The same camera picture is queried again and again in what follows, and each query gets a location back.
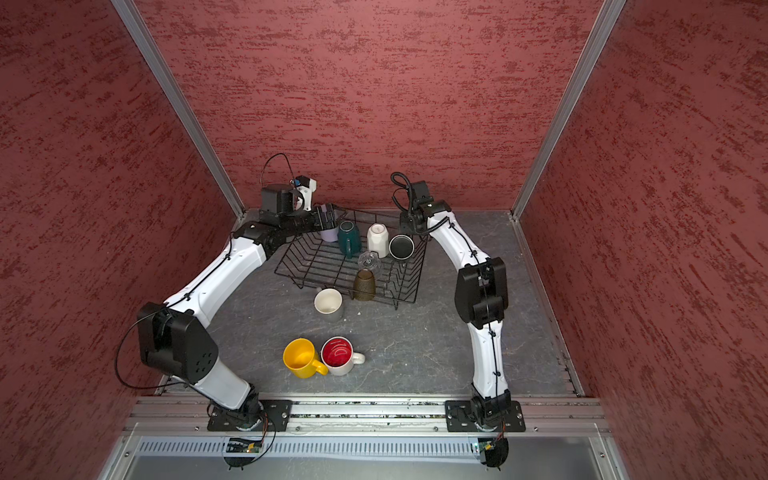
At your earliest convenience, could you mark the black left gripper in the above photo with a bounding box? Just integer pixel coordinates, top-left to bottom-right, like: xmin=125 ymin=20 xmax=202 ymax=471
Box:
xmin=281 ymin=203 xmax=347 ymax=236

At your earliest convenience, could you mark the black mug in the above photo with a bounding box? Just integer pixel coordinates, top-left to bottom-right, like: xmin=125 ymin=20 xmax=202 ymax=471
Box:
xmin=388 ymin=234 xmax=415 ymax=261

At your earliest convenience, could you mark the white faceted mug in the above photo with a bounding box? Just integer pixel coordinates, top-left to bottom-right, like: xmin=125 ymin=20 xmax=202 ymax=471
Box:
xmin=367 ymin=223 xmax=389 ymax=259

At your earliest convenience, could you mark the white mug green handle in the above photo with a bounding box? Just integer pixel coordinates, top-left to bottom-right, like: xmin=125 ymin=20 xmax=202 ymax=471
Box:
xmin=338 ymin=220 xmax=362 ymax=259

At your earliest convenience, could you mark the clear plastic cup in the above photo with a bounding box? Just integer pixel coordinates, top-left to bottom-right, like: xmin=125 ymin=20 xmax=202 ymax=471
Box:
xmin=358 ymin=251 xmax=382 ymax=275

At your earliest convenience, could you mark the olive green glass tumbler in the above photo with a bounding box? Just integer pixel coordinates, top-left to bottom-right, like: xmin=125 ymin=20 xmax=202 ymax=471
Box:
xmin=353 ymin=269 xmax=376 ymax=301

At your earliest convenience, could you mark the white mug grey outside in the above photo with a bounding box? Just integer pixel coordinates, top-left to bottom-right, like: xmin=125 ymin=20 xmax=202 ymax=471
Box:
xmin=313 ymin=288 xmax=344 ymax=321

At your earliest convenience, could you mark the yellow mug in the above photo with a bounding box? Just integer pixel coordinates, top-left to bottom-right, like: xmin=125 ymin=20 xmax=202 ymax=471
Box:
xmin=282 ymin=338 xmax=329 ymax=379

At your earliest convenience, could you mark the white mug red inside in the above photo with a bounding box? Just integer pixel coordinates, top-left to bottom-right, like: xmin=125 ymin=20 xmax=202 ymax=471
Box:
xmin=320 ymin=336 xmax=366 ymax=376

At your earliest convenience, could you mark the lilac plastic cup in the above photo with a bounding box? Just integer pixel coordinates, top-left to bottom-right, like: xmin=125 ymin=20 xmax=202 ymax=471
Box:
xmin=320 ymin=227 xmax=339 ymax=243

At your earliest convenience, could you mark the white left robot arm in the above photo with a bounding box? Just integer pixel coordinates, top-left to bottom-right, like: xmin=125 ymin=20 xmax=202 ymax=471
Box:
xmin=136 ymin=176 xmax=335 ymax=431

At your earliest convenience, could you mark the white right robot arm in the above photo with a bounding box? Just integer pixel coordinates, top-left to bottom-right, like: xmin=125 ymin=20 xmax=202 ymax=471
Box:
xmin=390 ymin=172 xmax=511 ymax=430

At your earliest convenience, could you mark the left circuit board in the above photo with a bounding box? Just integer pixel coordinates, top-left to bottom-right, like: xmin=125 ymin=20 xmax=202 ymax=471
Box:
xmin=223 ymin=438 xmax=264 ymax=469

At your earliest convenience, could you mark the circuit board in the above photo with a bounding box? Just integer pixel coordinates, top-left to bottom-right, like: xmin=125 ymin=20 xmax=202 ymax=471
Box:
xmin=223 ymin=438 xmax=264 ymax=469
xmin=477 ymin=437 xmax=509 ymax=469

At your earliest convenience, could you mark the right circuit board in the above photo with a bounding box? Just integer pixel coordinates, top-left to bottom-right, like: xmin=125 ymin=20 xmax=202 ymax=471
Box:
xmin=477 ymin=437 xmax=509 ymax=469

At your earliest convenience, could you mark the black corrugated cable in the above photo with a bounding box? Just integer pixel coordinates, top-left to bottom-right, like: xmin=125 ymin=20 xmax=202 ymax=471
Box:
xmin=389 ymin=172 xmax=421 ymax=217

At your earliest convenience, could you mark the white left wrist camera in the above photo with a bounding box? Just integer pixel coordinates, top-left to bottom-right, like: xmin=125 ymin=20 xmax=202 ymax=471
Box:
xmin=292 ymin=175 xmax=317 ymax=211

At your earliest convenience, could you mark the black wire dish rack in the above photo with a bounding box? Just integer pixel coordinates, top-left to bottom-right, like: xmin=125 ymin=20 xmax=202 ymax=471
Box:
xmin=274 ymin=208 xmax=430 ymax=307

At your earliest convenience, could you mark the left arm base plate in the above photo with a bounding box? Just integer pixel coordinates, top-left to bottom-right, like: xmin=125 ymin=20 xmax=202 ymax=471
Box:
xmin=207 ymin=399 xmax=294 ymax=434

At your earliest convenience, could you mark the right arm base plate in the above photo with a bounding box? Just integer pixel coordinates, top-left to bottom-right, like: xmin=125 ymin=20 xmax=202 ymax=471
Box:
xmin=445 ymin=398 xmax=526 ymax=433

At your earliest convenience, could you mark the aluminium front rail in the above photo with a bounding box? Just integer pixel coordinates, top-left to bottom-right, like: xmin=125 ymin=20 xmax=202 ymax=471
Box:
xmin=121 ymin=393 xmax=612 ymax=438

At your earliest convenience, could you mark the aluminium corner post left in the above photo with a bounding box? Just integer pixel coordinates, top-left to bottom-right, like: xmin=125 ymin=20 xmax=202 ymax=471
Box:
xmin=111 ymin=0 xmax=246 ymax=220

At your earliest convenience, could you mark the aluminium corner post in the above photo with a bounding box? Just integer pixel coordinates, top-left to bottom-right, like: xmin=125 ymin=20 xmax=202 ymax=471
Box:
xmin=111 ymin=0 xmax=246 ymax=220
xmin=511 ymin=0 xmax=626 ymax=222

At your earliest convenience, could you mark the aluminium corner post right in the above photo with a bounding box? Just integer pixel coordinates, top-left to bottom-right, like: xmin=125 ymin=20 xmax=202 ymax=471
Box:
xmin=511 ymin=0 xmax=626 ymax=222

